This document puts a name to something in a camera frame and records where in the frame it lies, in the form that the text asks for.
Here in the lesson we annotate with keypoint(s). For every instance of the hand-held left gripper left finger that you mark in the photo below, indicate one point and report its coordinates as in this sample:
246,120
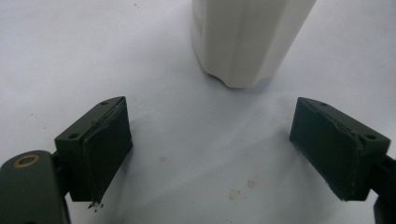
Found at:
93,155

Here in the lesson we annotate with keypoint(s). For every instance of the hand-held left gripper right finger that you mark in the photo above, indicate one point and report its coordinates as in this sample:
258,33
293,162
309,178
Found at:
336,155

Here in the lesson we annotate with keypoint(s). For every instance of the white bottle with blue pump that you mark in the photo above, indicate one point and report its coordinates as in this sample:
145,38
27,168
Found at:
243,40

